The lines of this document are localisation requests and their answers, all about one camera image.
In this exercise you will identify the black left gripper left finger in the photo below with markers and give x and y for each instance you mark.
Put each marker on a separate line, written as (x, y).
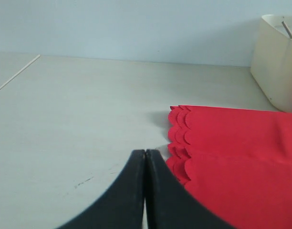
(121, 206)

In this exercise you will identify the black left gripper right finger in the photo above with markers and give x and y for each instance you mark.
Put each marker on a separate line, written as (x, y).
(169, 205)

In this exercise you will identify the wooden chopstick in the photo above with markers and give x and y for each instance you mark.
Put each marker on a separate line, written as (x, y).
(288, 30)

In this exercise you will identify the red scalloped table cloth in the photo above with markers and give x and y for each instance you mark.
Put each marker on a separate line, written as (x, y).
(235, 162)

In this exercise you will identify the cream plastic storage bin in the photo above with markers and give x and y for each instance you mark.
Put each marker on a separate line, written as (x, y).
(271, 65)

